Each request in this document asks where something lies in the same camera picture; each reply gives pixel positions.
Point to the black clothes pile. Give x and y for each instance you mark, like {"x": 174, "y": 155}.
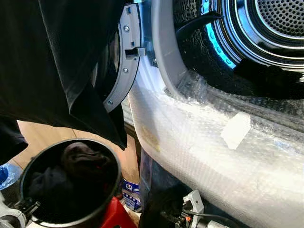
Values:
{"x": 80, "y": 161}

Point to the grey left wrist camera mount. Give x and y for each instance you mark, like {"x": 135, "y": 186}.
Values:
{"x": 9, "y": 216}

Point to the perforated steel washer drum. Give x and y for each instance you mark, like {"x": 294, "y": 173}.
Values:
{"x": 280, "y": 19}

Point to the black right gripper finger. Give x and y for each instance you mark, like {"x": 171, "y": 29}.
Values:
{"x": 164, "y": 197}
{"x": 151, "y": 218}

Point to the red plastic stool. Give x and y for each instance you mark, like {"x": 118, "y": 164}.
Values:
{"x": 116, "y": 218}

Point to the black clothes in drum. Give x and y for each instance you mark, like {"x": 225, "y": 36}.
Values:
{"x": 266, "y": 80}

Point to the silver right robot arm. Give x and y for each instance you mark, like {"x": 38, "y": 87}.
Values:
{"x": 216, "y": 224}

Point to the white front-load washing machine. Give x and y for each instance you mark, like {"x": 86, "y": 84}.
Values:
{"x": 164, "y": 47}

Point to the white tape patch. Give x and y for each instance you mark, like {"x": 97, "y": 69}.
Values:
{"x": 236, "y": 130}

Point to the clear bubble wrap sheet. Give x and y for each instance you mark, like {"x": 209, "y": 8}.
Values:
{"x": 237, "y": 180}

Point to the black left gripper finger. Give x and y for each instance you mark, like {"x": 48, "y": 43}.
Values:
{"x": 33, "y": 205}

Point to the blue plastic container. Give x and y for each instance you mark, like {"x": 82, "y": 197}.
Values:
{"x": 7, "y": 175}

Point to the large black hanging garment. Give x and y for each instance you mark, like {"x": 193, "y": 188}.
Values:
{"x": 47, "y": 57}

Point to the grey round washer door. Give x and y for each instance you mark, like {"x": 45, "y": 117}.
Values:
{"x": 128, "y": 52}

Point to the black drum paddle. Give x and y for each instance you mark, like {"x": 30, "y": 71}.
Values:
{"x": 197, "y": 23}

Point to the black round laundry bucket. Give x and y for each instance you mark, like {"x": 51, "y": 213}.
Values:
{"x": 102, "y": 211}

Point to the blue white detergent bag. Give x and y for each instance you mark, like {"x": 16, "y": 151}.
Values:
{"x": 130, "y": 194}

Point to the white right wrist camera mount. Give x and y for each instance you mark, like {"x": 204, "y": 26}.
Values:
{"x": 195, "y": 199}

